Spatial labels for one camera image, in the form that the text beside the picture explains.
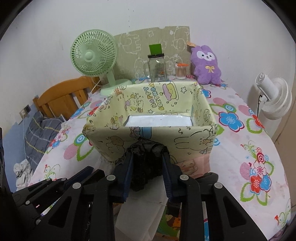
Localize white cloth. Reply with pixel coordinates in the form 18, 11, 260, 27
115, 176, 168, 240

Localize toothpick jar with orange lid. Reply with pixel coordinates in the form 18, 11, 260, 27
175, 62, 189, 80

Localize floral tablecloth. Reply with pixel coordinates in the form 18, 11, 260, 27
31, 83, 292, 240

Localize grey plaid pillow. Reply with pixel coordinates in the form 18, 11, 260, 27
24, 111, 64, 171

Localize colourful cartoon print item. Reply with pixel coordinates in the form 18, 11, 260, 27
156, 205, 181, 240

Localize green cartoon print board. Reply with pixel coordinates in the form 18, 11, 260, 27
113, 26, 190, 80

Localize wooden bed headboard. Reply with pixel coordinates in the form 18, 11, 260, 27
33, 76, 100, 120

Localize black soft bundle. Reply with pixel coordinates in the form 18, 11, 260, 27
127, 138, 167, 192

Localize yellow cartoon print storage box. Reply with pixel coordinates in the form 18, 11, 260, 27
83, 81, 217, 163

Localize wall power socket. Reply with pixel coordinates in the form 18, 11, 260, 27
19, 105, 31, 120

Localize pink cartoon print pouch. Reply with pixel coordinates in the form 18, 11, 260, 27
170, 154, 210, 178

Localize green desk fan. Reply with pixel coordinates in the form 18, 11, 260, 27
70, 29, 132, 96

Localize glass mason jar mug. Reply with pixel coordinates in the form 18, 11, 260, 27
147, 53, 167, 82

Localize white standing fan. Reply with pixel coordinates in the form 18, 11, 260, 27
255, 73, 292, 121

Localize purple plush bunny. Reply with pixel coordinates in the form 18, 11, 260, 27
190, 45, 222, 85

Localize green cup on jar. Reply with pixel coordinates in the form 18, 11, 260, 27
149, 43, 162, 55

